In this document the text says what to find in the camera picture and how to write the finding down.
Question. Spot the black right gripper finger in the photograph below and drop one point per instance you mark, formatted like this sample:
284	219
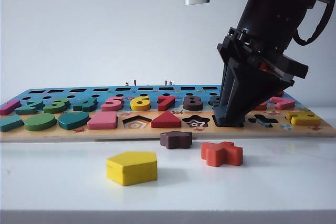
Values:
244	90
224	85

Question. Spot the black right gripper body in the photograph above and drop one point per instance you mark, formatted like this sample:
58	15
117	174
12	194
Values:
236	45

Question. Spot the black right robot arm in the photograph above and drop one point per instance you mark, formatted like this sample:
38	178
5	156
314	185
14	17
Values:
273	11

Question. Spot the dark blue number nine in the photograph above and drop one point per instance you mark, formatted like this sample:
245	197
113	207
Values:
214	101

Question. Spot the orange number ten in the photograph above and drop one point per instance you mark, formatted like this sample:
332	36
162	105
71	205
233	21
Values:
262	106

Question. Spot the red minus block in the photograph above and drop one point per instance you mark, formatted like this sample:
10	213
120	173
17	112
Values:
281	93

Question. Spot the brown number eight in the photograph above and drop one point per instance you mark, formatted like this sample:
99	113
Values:
192	104

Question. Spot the pink greater-than block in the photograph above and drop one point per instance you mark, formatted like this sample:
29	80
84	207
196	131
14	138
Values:
284	103

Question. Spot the red number seven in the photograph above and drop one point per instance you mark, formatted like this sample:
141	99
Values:
166	103

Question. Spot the yellow equals block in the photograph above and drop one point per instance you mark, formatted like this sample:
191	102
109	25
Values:
304	119

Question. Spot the red triangle block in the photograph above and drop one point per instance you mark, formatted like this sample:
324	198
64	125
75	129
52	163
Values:
166	121

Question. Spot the orange plus block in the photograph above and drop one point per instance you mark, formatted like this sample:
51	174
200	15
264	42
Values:
220	155

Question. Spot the colourful wooden puzzle board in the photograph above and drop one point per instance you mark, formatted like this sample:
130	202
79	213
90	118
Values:
168	133

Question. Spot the brown star block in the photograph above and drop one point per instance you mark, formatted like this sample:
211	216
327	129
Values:
176	141

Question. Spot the yellow number six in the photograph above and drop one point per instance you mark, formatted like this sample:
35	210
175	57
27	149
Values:
140	104

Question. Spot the pink number five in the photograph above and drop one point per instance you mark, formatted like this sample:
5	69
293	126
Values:
111	106

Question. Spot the yellow pentagon block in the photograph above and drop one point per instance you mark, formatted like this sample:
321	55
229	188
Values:
136	171

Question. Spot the pink trapezoid block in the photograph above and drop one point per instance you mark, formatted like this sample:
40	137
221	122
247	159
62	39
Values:
102	121

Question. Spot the teal number four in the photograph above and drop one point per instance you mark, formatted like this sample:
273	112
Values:
85	106

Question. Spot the teal heart block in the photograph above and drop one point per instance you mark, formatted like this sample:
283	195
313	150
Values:
73	121

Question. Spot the green number three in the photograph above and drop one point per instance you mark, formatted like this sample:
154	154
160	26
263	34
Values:
55	107

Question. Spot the green oval block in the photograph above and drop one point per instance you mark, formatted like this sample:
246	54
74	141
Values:
39	123

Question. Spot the teal number two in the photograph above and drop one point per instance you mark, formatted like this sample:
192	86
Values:
30	108

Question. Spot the pink number one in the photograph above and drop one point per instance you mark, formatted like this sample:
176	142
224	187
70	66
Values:
9	108

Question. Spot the teal rectangle block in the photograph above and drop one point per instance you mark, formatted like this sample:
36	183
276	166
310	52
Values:
10	124

